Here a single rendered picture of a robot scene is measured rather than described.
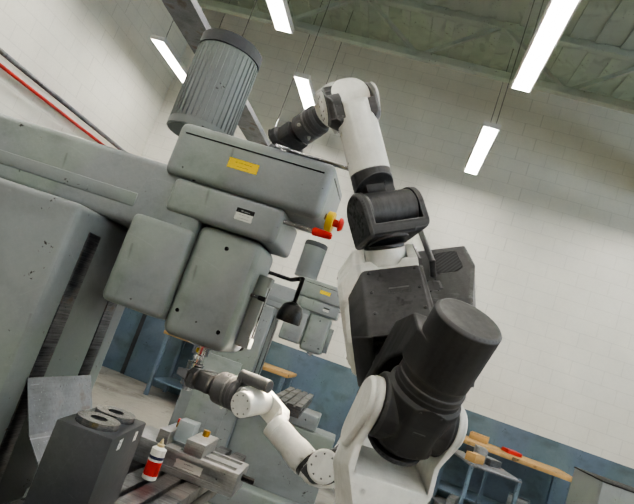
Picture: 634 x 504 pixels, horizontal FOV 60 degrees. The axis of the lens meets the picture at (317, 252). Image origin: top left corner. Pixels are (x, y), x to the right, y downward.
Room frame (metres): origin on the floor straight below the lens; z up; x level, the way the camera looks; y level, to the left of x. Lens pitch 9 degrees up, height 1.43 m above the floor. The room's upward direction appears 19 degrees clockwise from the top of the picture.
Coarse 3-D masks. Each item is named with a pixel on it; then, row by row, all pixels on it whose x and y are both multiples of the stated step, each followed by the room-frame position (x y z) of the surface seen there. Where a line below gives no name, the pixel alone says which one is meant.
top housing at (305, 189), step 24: (192, 144) 1.50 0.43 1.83; (216, 144) 1.49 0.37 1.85; (240, 144) 1.48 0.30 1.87; (168, 168) 1.51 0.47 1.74; (192, 168) 1.50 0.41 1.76; (216, 168) 1.49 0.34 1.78; (240, 168) 1.47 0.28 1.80; (264, 168) 1.46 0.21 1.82; (288, 168) 1.45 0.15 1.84; (312, 168) 1.44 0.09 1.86; (240, 192) 1.48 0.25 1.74; (264, 192) 1.46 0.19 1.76; (288, 192) 1.45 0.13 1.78; (312, 192) 1.44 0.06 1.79; (336, 192) 1.55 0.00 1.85; (288, 216) 1.54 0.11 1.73; (312, 216) 1.45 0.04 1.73
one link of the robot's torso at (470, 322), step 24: (432, 312) 0.85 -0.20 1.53; (456, 312) 0.84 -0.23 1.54; (480, 312) 0.88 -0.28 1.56; (408, 336) 0.89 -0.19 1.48; (432, 336) 0.83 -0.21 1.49; (456, 336) 0.80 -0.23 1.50; (480, 336) 0.80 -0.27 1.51; (384, 360) 0.98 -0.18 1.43; (408, 360) 0.88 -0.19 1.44; (432, 360) 0.84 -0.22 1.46; (456, 360) 0.82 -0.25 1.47; (480, 360) 0.82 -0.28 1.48; (408, 384) 0.88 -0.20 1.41; (432, 384) 0.85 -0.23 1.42; (456, 384) 0.84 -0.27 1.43; (456, 408) 0.88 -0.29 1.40; (384, 456) 0.94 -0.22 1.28
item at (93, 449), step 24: (96, 408) 1.28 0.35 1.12; (120, 408) 1.34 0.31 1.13; (72, 432) 1.14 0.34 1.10; (96, 432) 1.14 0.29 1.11; (120, 432) 1.20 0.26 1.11; (48, 456) 1.14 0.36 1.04; (72, 456) 1.14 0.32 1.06; (96, 456) 1.14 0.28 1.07; (120, 456) 1.24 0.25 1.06; (48, 480) 1.14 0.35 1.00; (72, 480) 1.14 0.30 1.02; (96, 480) 1.14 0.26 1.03; (120, 480) 1.32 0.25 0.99
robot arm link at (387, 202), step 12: (372, 168) 1.12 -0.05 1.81; (384, 168) 1.13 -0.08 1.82; (360, 180) 1.13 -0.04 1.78; (372, 180) 1.14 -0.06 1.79; (384, 180) 1.15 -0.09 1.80; (360, 192) 1.16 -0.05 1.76; (372, 192) 1.14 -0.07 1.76; (384, 192) 1.14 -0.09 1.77; (396, 192) 1.14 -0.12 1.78; (408, 192) 1.15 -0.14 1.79; (372, 204) 1.11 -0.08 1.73; (384, 204) 1.12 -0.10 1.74; (396, 204) 1.12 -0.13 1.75; (408, 204) 1.13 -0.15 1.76; (384, 216) 1.12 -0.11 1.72; (396, 216) 1.13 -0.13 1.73; (408, 216) 1.14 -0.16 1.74
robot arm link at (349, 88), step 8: (344, 80) 1.19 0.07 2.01; (352, 80) 1.19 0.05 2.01; (360, 80) 1.18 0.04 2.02; (328, 88) 1.18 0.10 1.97; (336, 88) 1.18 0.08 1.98; (344, 88) 1.17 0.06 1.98; (352, 88) 1.17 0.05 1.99; (360, 88) 1.17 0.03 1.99; (344, 96) 1.17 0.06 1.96; (352, 96) 1.17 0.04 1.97; (360, 96) 1.17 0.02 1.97; (368, 96) 1.17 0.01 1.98
